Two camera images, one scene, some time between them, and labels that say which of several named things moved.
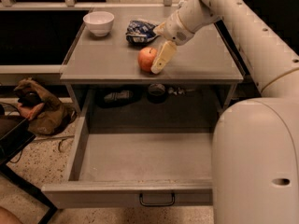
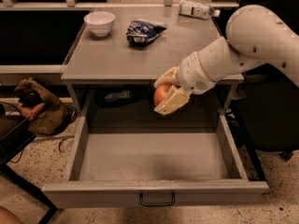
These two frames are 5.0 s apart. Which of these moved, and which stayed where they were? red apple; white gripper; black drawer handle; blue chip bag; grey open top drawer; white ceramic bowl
Moved: red apple; white gripper
Stayed: grey open top drawer; white ceramic bowl; blue chip bag; black drawer handle
